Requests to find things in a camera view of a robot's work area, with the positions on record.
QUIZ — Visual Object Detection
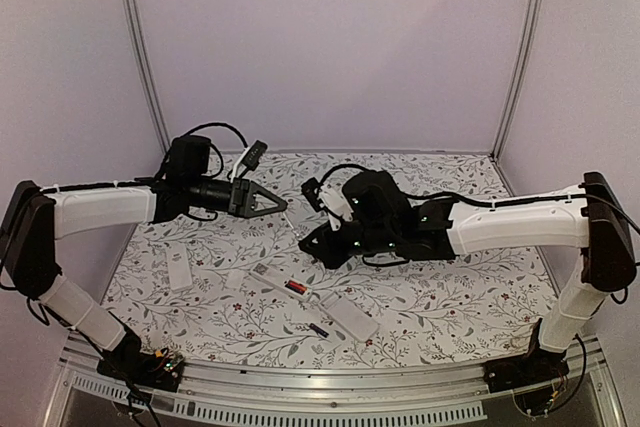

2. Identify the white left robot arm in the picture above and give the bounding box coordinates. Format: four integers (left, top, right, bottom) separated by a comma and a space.
1, 127, 287, 381

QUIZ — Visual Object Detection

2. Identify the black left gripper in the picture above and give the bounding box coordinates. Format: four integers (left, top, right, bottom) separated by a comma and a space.
187, 176, 288, 220

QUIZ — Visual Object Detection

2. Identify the white remote control back up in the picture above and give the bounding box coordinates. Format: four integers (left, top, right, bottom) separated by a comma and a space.
319, 293, 379, 342

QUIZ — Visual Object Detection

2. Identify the right aluminium frame post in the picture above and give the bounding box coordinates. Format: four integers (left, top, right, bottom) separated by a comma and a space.
489, 0, 550, 161

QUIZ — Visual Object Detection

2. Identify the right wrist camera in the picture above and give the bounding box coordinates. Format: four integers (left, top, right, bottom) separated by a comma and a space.
301, 178, 353, 231

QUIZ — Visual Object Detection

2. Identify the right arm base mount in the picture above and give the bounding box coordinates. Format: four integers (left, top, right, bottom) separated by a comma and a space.
482, 348, 569, 417

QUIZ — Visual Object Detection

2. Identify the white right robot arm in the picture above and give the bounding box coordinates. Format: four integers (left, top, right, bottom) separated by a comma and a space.
299, 167, 639, 383

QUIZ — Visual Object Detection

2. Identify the white remote with display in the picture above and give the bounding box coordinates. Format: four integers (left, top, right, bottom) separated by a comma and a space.
249, 264, 313, 302

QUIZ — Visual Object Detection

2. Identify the front aluminium rail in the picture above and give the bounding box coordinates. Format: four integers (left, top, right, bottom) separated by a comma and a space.
44, 336, 627, 426

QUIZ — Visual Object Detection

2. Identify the clear handle screwdriver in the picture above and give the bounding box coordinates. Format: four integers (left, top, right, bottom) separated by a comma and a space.
282, 213, 303, 241

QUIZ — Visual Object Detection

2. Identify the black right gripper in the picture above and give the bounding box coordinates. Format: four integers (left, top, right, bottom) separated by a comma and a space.
298, 219, 396, 271

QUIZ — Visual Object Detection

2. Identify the white remote with green logo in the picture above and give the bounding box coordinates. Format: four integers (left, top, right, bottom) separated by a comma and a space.
166, 243, 193, 292

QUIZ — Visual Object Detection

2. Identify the floral tablecloth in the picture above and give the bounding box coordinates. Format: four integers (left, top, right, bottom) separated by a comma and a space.
103, 153, 555, 369

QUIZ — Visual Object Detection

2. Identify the left aluminium frame post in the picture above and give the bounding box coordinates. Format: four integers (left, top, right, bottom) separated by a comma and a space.
122, 0, 170, 153

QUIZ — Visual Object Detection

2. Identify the white battery cover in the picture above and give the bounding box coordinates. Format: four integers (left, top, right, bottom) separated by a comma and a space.
225, 270, 245, 290

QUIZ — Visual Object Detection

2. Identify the aluminium frame post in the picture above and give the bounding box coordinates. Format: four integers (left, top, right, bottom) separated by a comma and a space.
122, 0, 170, 153
489, 0, 550, 161

